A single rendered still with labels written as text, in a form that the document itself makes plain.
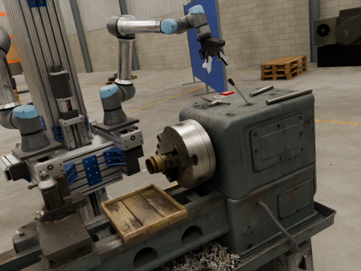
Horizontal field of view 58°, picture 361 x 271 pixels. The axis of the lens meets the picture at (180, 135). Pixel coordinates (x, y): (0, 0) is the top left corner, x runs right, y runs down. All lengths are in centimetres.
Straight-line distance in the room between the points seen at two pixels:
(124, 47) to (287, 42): 1047
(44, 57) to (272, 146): 137
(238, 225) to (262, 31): 1134
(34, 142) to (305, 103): 142
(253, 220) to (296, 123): 53
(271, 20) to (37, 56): 1095
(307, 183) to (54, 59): 160
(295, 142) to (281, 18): 1071
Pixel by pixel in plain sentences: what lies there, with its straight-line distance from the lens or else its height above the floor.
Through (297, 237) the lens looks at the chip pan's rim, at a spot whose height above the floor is 57.
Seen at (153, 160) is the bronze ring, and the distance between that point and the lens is 150.
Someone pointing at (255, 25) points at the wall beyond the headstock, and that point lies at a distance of 1284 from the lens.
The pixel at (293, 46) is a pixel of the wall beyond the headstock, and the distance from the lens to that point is 1220.
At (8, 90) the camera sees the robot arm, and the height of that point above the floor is 149.
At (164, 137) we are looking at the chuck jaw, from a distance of 157.
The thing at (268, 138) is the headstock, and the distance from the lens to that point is 160.
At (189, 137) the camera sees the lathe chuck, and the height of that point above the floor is 120.
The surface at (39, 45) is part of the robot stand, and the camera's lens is 209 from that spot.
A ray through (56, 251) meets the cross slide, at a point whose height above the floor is 97.
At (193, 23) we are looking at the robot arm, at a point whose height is 167.
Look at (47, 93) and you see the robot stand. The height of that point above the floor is 142.
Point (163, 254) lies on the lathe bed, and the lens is 155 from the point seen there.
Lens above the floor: 165
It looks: 18 degrees down
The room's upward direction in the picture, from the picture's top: 9 degrees counter-clockwise
